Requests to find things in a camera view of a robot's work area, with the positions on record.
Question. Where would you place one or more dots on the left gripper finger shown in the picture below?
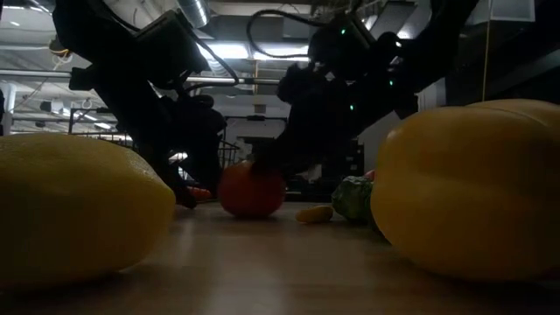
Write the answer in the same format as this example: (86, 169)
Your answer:
(210, 162)
(172, 170)

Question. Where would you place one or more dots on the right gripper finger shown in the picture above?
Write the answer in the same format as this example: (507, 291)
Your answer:
(271, 159)
(302, 165)

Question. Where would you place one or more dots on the red pointed pepper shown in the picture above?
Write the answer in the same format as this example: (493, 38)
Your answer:
(202, 193)

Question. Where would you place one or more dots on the orange tomato toy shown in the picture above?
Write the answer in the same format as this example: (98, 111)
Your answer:
(249, 194)

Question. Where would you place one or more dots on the small yellow chili pepper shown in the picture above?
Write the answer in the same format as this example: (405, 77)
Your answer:
(314, 214)

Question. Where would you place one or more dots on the green lettuce head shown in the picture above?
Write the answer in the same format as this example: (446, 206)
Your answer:
(352, 198)

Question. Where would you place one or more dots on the yellow lemon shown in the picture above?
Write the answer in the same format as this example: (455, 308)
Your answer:
(74, 210)

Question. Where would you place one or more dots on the yellow bell pepper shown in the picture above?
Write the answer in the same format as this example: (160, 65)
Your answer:
(472, 188)

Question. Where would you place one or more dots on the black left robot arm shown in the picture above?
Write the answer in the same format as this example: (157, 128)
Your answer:
(96, 52)

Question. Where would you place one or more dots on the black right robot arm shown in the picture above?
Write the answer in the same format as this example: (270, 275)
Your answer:
(429, 44)

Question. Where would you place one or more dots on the black background cabinet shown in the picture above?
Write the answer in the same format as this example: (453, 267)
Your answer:
(356, 157)

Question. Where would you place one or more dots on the ceiling light panel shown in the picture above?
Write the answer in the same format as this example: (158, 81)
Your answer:
(280, 53)
(227, 50)

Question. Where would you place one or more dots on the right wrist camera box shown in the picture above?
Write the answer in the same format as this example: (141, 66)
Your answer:
(339, 48)

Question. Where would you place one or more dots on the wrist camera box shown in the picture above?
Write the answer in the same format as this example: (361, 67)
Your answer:
(339, 48)
(170, 48)

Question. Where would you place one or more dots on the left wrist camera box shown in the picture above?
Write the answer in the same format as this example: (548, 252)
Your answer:
(170, 48)

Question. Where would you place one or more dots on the long ceiling light rail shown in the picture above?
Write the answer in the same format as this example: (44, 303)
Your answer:
(258, 80)

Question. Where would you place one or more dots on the round silver ceiling duct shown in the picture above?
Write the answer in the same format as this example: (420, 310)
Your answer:
(194, 12)

